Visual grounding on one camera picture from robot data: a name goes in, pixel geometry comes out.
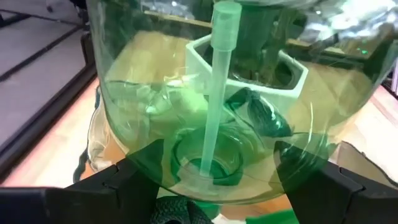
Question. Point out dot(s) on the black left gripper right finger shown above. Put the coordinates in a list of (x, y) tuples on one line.
[(335, 202)]

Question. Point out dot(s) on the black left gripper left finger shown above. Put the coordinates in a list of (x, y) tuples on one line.
[(77, 205)]

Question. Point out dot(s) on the green transparent spray bottle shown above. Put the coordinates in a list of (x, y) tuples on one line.
[(155, 62)]

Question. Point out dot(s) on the white square planter pot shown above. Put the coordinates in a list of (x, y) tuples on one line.
[(289, 90)]

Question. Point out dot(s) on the tall green cactus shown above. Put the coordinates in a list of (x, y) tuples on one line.
[(252, 46)]

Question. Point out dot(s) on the black table edge rail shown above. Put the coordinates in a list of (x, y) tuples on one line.
[(46, 119)]

